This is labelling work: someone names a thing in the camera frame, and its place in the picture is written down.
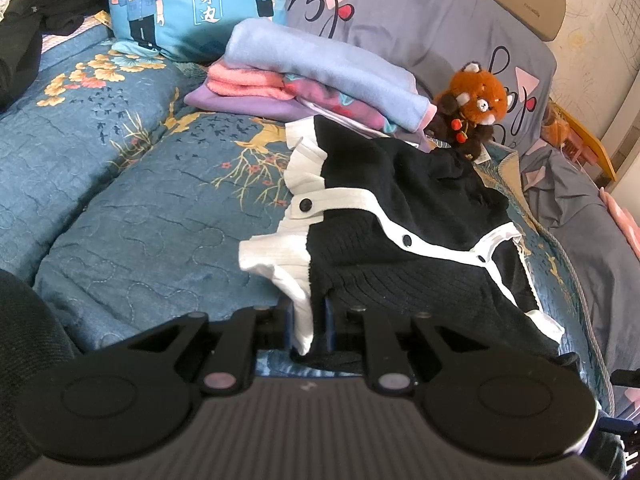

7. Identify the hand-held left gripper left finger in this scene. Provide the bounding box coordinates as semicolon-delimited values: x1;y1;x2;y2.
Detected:
126;301;297;395

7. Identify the orange plush toy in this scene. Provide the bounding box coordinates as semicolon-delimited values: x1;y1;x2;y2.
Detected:
542;105;576;146

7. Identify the stack of folded clothes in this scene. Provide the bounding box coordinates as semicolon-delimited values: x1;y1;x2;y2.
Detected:
222;19;436;133

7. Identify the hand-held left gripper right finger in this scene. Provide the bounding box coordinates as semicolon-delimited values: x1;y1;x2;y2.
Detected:
322;296;507;394

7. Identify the blue cartoon pillow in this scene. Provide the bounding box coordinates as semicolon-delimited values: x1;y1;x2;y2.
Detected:
102;0;288;63

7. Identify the purple folded garment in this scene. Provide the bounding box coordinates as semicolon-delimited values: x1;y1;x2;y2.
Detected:
184;85;431;151

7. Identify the person's dark trouser leg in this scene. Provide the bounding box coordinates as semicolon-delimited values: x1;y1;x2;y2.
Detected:
0;270;83;480

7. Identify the black jacket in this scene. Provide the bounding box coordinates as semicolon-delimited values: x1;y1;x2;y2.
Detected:
0;0;108;113

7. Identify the blue quilted floral blanket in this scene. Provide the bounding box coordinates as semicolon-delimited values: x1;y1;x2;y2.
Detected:
0;22;615;413

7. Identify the black white-trimmed cardigan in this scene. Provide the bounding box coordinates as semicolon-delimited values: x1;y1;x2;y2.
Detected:
237;115;583;376

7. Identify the red panda plush toy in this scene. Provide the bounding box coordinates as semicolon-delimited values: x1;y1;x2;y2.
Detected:
425;60;513;161

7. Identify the printed folded garment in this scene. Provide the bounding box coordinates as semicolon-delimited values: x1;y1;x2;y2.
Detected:
282;74;401;133

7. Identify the yellow board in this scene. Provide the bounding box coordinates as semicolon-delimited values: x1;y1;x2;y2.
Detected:
555;102;618;183

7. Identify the pink stool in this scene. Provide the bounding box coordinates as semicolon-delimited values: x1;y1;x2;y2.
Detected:
565;135;596;166

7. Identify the coral pink folded garment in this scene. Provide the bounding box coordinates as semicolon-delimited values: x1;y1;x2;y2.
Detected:
206;62;301;103

